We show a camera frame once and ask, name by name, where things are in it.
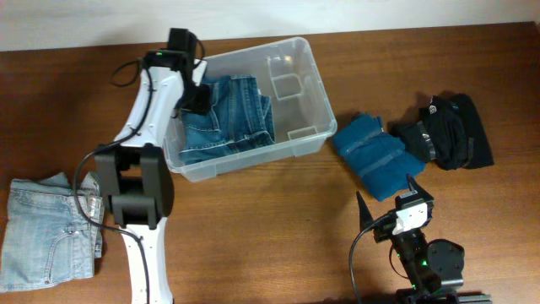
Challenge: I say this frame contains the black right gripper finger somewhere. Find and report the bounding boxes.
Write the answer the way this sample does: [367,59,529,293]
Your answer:
[356,191,374,231]
[407,174,433,201]

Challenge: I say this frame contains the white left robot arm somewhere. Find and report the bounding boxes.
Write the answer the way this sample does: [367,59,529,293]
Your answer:
[94,28,211,303]

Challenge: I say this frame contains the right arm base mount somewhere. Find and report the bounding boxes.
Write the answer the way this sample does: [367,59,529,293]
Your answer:
[395,289,493,304]

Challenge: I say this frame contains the clear plastic storage bin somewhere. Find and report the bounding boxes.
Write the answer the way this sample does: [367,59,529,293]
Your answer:
[163,37,337,182]

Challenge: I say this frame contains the dark blue jeans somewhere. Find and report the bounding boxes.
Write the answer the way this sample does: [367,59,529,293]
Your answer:
[179,75,276,165]

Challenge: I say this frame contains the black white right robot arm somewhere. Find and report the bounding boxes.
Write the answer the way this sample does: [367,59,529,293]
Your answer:
[348,175,465,303]

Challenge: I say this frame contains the teal towel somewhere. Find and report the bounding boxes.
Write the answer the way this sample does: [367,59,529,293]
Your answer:
[332,114,426,202]

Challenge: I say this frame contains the black folded garment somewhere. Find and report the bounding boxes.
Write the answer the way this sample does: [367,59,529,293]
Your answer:
[391,94,494,171]

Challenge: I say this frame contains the light blue jeans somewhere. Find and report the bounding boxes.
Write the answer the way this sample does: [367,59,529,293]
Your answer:
[1,172,104,293]

